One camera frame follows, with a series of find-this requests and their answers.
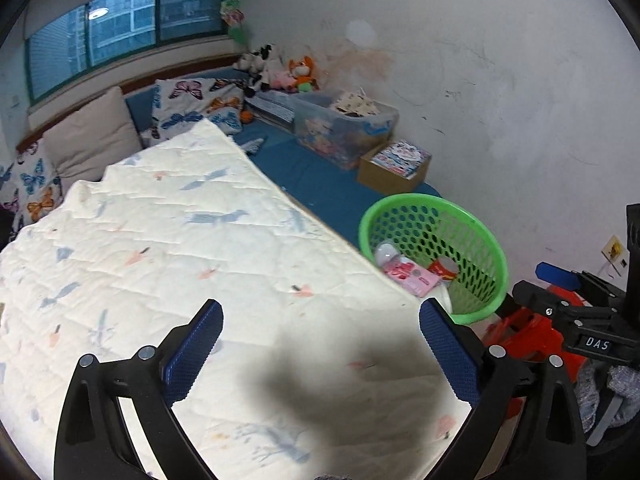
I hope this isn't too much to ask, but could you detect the brown wooden headboard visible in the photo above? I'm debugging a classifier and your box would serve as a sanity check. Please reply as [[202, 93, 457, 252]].
[[15, 52, 241, 153]]

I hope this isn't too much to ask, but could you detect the green framed window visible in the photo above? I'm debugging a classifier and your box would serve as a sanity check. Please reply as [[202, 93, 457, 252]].
[[25, 0, 231, 103]]

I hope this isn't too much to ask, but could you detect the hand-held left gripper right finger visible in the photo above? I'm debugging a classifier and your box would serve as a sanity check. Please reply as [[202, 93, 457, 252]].
[[419, 298, 586, 480]]

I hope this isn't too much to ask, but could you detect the orange fox plush toy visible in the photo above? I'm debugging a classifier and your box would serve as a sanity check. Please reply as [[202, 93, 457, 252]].
[[287, 55, 321, 93]]

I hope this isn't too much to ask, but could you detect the red cylindrical snack can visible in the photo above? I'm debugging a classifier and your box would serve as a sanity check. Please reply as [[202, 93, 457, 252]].
[[427, 258, 458, 281]]

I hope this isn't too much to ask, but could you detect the beige pillow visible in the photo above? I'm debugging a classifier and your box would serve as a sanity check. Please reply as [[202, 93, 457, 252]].
[[42, 86, 143, 183]]

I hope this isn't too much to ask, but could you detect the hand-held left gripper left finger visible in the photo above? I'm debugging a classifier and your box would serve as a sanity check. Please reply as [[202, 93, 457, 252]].
[[54, 299, 224, 480]]

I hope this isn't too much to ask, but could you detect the clear plastic storage box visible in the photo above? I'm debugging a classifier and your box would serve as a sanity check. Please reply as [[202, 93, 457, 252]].
[[292, 91, 400, 171]]

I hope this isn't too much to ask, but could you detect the butterfly print pillow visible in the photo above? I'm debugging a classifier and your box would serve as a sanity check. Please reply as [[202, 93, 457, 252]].
[[150, 77, 246, 141], [0, 140, 66, 231]]

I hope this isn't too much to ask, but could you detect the green plastic basket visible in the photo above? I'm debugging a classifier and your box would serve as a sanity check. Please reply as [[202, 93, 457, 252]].
[[359, 193, 510, 326]]

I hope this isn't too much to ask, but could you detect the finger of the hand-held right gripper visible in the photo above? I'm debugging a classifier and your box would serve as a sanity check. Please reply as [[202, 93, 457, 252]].
[[511, 280, 583, 321], [535, 261, 583, 286]]

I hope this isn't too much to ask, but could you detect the blue mattress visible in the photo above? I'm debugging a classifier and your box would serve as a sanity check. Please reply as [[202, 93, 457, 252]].
[[124, 67, 443, 256]]

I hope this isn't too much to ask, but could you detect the pink green hanging decoration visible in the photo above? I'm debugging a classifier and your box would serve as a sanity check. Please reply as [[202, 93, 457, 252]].
[[220, 0, 248, 46]]

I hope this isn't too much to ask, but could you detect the patterned cream cloth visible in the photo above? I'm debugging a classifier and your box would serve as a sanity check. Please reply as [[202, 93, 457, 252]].
[[330, 87, 381, 117]]

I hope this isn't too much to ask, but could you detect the red plastic stool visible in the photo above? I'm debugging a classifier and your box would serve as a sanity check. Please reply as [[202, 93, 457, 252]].
[[482, 272, 593, 421]]

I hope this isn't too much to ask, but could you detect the cardboard box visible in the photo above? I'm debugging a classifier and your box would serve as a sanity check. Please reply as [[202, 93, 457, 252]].
[[356, 141, 433, 195]]

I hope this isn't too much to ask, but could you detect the white quilted blanket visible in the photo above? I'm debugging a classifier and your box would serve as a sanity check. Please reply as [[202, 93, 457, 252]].
[[0, 119, 473, 480]]

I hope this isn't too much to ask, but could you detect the colourful sticker book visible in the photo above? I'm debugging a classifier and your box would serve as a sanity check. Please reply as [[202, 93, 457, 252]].
[[372, 141, 432, 178]]

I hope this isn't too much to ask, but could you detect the pink packet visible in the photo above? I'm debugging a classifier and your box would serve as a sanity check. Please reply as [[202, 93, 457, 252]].
[[384, 258, 441, 296]]

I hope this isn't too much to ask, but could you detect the cow plush toy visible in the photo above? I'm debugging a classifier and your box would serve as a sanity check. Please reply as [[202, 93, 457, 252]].
[[245, 44, 276, 98]]

